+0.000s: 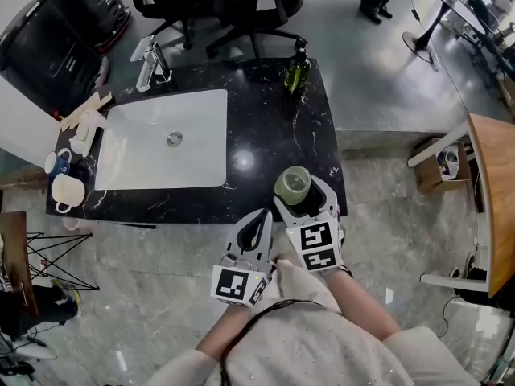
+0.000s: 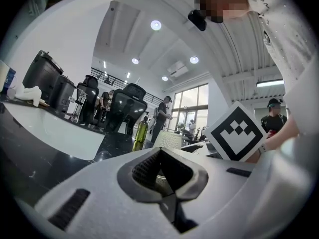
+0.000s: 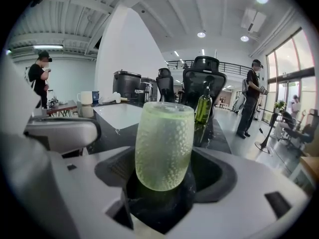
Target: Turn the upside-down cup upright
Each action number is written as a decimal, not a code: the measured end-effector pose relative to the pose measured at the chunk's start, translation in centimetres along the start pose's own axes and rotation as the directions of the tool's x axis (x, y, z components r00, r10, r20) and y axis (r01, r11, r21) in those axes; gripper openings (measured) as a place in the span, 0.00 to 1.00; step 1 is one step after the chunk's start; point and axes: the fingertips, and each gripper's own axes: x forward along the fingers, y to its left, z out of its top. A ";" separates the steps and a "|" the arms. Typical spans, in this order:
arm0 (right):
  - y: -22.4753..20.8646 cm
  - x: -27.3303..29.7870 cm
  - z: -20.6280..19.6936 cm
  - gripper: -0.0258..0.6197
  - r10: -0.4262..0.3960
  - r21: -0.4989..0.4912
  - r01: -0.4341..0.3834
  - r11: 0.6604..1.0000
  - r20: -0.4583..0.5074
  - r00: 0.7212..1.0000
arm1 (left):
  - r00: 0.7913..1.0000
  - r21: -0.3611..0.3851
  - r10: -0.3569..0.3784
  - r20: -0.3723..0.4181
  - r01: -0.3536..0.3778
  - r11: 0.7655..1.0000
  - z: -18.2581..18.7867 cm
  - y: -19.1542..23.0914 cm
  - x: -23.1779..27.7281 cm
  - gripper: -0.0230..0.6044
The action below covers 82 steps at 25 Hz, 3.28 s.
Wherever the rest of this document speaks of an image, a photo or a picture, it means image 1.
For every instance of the person's right forearm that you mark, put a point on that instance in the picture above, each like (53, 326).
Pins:
(354, 304)

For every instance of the dark wooden side table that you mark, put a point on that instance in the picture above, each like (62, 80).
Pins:
(16, 255)

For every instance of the white mug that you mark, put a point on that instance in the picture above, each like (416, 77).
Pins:
(68, 191)

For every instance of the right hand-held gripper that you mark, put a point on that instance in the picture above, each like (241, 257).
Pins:
(318, 243)

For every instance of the person's left forearm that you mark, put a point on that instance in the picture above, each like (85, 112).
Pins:
(225, 332)

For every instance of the white soap holder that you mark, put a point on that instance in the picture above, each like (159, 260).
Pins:
(86, 129)

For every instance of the curved wooden desk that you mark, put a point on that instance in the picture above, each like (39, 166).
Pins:
(497, 199)

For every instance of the green pump soap bottle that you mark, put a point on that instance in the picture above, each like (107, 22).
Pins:
(297, 72)

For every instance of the light wooden strips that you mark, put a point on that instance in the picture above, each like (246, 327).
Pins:
(86, 107)

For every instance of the round pedestal table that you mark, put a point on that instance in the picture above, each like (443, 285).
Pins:
(438, 6)

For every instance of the black office chair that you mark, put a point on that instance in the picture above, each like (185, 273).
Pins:
(225, 2)

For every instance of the cardboard box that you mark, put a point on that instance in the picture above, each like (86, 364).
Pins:
(432, 173)

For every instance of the chrome faucet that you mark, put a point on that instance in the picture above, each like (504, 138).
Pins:
(151, 60)

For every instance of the white rectangular sink basin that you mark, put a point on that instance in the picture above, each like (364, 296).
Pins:
(161, 135)

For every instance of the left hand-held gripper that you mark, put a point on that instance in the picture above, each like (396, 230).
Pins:
(235, 282)

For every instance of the person's cream sweater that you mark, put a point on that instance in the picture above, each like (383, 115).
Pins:
(314, 348)

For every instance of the white panel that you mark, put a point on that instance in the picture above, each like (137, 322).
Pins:
(24, 123)

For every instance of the translucent green cup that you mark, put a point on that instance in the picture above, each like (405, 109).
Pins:
(293, 183)

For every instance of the blue mug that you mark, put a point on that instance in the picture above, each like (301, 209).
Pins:
(58, 163)

